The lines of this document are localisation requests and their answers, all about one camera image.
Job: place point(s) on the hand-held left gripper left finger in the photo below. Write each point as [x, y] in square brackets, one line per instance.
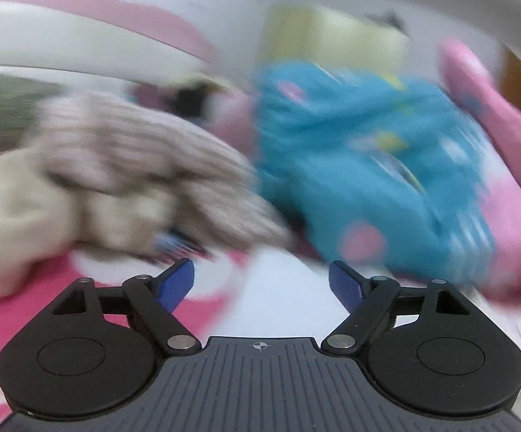
[177, 284]

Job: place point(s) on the pink and cream headboard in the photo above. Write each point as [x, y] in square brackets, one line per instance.
[85, 31]

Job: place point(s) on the pale yellow wardrobe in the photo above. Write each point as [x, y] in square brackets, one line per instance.
[328, 36]

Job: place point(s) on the pink and blue quilt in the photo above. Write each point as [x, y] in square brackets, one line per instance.
[359, 157]

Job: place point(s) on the plush toy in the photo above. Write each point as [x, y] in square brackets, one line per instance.
[193, 99]

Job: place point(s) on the pink floral bed sheet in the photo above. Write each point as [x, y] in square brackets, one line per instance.
[12, 319]

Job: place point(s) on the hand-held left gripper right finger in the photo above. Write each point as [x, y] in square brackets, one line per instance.
[346, 284]

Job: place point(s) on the beige checked garment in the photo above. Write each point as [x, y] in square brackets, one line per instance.
[152, 157]

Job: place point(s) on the plain beige garment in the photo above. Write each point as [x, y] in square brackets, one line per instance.
[31, 207]

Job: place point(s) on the white garment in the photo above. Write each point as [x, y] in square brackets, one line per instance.
[278, 297]

